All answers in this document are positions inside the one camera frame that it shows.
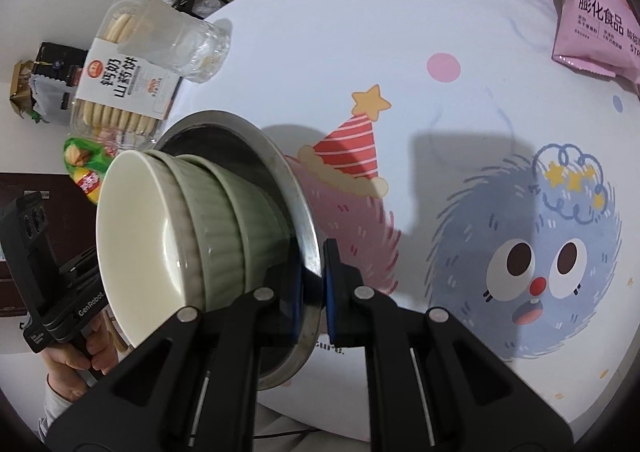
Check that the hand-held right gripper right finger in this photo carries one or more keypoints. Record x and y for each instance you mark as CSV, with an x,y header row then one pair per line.
x,y
332,302

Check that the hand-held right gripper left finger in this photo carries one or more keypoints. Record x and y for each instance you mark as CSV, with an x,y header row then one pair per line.
x,y
250,312

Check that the large steel bowl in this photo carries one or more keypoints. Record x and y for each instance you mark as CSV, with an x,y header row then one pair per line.
x,y
302,232

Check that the small green ceramic bowl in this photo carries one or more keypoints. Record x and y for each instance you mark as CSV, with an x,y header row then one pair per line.
x,y
210,222

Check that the cream ceramic bowl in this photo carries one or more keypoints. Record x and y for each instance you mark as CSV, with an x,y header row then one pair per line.
x,y
135,242

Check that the large green ceramic bowl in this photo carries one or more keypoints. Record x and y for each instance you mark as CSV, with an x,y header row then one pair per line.
x,y
255,212

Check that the person's left forearm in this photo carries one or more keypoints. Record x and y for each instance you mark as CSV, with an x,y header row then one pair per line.
x,y
52,407

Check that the person's left hand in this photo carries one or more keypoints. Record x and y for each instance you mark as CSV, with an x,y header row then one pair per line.
x,y
65,364

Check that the green chips bag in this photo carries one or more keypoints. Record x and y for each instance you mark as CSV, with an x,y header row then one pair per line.
x,y
87,172

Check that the grey zigzag-edged bag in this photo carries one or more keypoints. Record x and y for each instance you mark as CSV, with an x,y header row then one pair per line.
x,y
47,102

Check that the brown paper bag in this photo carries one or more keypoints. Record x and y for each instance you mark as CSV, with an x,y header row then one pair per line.
x,y
20,87

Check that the biscuit tray pack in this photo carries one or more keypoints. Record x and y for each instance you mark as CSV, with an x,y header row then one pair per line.
x,y
120,87

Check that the black paper bag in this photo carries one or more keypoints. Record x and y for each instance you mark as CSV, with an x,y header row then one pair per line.
x,y
57,62

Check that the clear glass cup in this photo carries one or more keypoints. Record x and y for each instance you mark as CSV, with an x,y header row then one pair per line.
x,y
175,42

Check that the pink snack bag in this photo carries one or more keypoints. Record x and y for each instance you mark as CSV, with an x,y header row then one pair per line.
x,y
595,17

